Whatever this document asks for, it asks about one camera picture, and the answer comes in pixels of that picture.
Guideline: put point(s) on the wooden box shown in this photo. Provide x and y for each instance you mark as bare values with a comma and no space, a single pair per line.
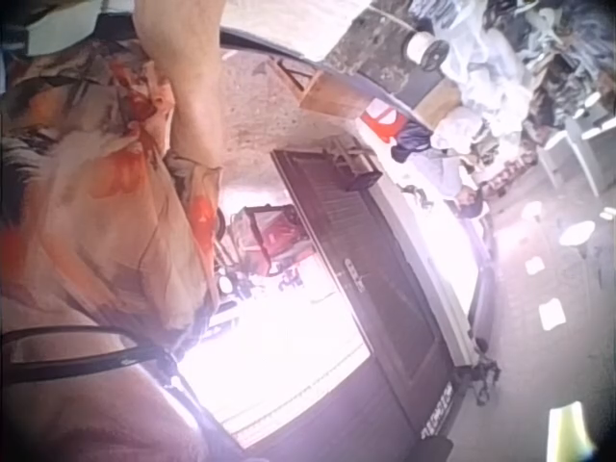
332,94

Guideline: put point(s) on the dark speckled table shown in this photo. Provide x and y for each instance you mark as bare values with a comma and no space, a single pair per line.
366,43

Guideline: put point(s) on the black crate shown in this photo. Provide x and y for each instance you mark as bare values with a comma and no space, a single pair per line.
363,181

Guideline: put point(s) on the red and white bag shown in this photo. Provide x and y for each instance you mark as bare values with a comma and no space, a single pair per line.
382,120

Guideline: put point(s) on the white lettered plate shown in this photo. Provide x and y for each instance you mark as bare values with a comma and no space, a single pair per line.
437,409

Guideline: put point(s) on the red vehicle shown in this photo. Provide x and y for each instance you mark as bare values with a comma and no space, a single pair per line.
269,236

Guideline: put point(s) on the white round stool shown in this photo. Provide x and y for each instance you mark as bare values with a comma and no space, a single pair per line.
576,235

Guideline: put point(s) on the heap of clothes and fabric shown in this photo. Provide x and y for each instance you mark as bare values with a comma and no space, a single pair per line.
505,62

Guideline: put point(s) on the white thread spool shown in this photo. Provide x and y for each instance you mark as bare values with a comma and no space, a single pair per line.
423,48

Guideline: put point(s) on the dark brown slatted door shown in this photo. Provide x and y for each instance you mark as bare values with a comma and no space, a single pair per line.
385,308

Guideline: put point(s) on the dark blue cloth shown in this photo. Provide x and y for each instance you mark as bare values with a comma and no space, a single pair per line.
411,142

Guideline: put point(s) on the white plastic chair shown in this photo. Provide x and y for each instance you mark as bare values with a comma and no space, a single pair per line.
580,144

